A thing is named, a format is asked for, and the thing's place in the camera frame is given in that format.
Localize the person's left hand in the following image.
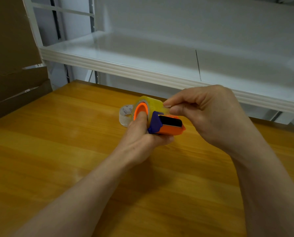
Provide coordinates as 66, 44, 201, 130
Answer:
112, 111, 175, 168

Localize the person's right hand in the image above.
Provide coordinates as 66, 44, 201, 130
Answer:
163, 85, 263, 161

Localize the clear tape roll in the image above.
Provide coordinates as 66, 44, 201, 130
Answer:
118, 104, 135, 128

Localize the white metal shelf rack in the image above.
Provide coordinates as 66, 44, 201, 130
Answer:
22, 0, 294, 125

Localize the yellow tape roll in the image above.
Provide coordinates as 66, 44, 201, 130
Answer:
132, 96, 171, 127

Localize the orange and blue tape dispenser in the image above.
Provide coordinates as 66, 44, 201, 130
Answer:
133, 102, 186, 136

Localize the person's left forearm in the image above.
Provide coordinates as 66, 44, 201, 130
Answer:
12, 153, 132, 237

